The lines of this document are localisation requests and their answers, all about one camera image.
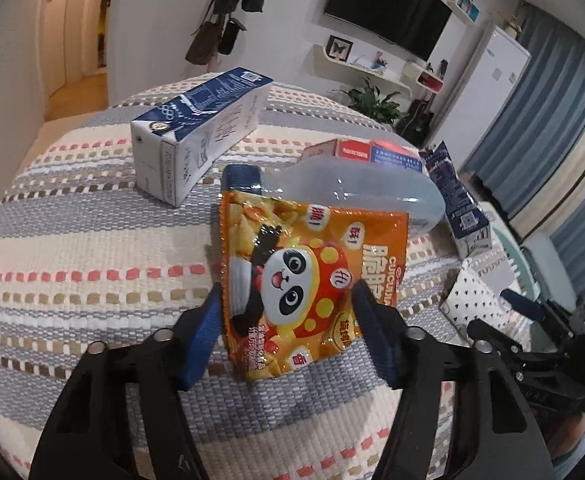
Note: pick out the framed butterfly picture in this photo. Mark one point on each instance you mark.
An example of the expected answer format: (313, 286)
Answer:
(340, 49)

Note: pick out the white curved lower wall shelf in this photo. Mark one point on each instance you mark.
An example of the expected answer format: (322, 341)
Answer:
(362, 72)

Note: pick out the white standing air conditioner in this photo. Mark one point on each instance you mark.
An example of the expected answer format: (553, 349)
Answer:
(497, 90)

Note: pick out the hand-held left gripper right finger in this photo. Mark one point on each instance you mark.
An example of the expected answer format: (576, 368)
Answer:
(377, 340)

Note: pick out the wall-mounted black television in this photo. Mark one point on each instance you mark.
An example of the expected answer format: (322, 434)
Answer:
(387, 10)

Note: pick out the light blue plastic basket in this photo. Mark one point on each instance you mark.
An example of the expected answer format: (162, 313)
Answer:
(514, 255)

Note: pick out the black acoustic guitar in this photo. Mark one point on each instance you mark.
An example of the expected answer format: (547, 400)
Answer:
(417, 122)

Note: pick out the small red cardboard box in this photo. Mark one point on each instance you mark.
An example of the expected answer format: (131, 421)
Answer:
(352, 150)

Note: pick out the white and pink wall cubby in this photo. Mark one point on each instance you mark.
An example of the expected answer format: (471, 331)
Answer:
(425, 79)

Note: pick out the small potted flowers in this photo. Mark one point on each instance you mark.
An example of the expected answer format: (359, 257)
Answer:
(512, 26)

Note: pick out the brown hanging bag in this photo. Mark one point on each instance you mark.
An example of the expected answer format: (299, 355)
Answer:
(202, 42)

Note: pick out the white and blue wall cubby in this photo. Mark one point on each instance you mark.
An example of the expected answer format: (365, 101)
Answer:
(468, 4)

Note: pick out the teal upholstered stool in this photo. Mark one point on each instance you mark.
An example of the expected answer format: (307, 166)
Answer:
(547, 270)

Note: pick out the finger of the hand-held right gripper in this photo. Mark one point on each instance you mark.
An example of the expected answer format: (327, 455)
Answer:
(497, 342)
(524, 304)

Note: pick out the small shelf ornament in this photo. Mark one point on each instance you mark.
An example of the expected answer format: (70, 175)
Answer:
(380, 62)

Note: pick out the person's right forearm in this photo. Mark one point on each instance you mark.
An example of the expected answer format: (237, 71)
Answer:
(569, 437)

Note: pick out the blue and white milk carton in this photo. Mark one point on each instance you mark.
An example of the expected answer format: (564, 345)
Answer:
(192, 125)
(460, 205)

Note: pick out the red and blue pack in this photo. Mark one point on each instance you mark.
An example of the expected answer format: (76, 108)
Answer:
(397, 157)

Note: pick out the cream curtain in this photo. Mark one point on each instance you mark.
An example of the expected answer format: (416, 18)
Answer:
(562, 175)

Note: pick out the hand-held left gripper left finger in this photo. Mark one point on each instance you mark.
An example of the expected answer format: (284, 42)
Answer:
(202, 330)

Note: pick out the orange panda snack packet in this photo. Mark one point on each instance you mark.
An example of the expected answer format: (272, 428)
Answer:
(292, 270)

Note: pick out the green potted plant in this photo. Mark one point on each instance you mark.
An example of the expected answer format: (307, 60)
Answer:
(372, 102)

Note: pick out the black hanging bag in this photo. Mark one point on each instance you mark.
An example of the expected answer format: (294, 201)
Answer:
(228, 36)

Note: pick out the striped woven blanket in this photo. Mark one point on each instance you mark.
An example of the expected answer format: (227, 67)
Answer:
(72, 240)

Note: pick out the clear plastic bottle blue cap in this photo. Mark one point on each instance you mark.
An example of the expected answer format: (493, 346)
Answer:
(362, 185)

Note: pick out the blue curtain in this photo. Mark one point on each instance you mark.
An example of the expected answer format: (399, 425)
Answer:
(584, 255)
(567, 80)

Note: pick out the wooden door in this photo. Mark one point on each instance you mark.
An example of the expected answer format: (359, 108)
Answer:
(72, 25)

